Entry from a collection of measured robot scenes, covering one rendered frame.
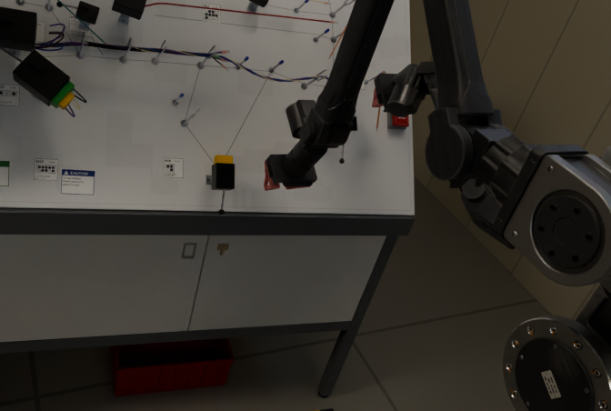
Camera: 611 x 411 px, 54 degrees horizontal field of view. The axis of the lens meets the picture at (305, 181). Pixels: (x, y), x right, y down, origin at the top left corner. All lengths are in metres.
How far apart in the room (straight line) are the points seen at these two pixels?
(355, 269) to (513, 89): 1.79
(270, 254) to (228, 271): 0.13
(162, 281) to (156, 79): 0.55
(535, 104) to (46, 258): 2.47
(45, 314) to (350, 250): 0.86
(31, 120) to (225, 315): 0.79
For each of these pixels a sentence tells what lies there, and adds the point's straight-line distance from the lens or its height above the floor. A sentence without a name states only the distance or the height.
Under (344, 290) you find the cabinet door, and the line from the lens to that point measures 1.93.
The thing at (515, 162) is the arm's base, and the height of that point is 1.47.
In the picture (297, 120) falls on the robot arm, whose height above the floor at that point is 1.24.
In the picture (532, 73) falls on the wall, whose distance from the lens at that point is 3.32.
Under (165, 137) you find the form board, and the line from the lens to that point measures 1.53.
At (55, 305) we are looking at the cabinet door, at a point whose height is 0.53.
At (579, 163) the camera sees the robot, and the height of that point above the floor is 1.50.
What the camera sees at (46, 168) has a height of 0.94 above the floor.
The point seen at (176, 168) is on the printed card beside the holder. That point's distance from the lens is 1.52.
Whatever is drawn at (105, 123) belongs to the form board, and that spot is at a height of 1.03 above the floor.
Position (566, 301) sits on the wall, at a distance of 3.25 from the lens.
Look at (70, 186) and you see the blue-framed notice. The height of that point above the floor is 0.91.
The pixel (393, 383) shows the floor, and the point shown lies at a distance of 2.51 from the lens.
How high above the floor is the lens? 1.76
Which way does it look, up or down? 30 degrees down
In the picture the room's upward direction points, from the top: 17 degrees clockwise
